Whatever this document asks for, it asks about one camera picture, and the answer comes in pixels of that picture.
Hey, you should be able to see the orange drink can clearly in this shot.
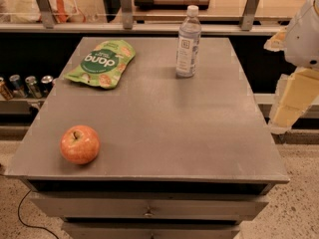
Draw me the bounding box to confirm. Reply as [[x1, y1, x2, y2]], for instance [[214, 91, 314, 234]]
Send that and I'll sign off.
[[0, 77, 13, 101]]

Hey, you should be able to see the grey drawer cabinet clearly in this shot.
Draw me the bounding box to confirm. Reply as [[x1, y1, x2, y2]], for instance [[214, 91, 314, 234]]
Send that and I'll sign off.
[[7, 38, 288, 227]]

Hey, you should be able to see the blue silver drink can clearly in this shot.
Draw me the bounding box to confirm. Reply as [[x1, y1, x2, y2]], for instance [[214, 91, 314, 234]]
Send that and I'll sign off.
[[9, 75, 28, 98]]

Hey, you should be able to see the white orange plastic bag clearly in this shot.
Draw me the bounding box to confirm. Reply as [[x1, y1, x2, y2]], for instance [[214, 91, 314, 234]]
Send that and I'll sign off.
[[10, 0, 86, 23]]

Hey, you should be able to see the clear plastic water bottle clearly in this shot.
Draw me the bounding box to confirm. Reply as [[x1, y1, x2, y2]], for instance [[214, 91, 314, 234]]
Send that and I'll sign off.
[[176, 5, 201, 78]]

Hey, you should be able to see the middle metal bracket post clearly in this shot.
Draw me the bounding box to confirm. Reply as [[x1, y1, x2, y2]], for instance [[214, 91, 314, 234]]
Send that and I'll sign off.
[[120, 0, 134, 29]]

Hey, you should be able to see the dark red-top drink can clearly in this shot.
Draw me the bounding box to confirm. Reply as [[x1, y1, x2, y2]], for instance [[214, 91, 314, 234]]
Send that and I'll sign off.
[[41, 75, 54, 95]]

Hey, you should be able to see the black floor cable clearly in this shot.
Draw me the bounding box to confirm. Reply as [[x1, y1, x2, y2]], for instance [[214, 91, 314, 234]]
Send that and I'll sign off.
[[17, 189, 60, 239]]

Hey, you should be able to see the upper drawer with knob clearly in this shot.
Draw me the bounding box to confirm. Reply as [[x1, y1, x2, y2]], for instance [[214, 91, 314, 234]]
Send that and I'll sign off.
[[30, 192, 268, 221]]

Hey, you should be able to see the green silver drink can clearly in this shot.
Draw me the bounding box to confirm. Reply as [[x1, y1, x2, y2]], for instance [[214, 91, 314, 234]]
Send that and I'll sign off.
[[25, 76, 43, 99]]

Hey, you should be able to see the metal bracket post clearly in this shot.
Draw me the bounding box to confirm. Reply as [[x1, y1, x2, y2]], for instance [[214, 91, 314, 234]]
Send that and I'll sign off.
[[120, 0, 134, 29], [36, 0, 56, 29], [239, 0, 260, 31]]

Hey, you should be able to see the lower drawer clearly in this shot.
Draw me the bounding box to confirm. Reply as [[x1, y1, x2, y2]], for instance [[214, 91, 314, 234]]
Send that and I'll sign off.
[[62, 222, 239, 239]]

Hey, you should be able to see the red apple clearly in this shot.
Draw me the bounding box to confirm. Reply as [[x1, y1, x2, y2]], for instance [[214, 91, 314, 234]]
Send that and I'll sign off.
[[60, 125, 101, 165]]

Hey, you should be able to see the right metal bracket post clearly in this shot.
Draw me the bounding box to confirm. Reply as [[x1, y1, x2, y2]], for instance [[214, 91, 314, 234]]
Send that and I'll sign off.
[[239, 0, 260, 31]]

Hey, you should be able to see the green snack bag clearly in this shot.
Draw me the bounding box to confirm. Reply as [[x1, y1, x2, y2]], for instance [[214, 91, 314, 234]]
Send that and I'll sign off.
[[64, 40, 136, 90]]

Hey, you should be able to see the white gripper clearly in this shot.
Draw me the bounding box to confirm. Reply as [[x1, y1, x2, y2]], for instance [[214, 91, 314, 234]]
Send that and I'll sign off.
[[263, 0, 319, 134]]

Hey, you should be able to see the left metal bracket post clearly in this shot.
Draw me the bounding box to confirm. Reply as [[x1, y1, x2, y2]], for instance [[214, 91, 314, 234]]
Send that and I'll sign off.
[[36, 0, 56, 29]]

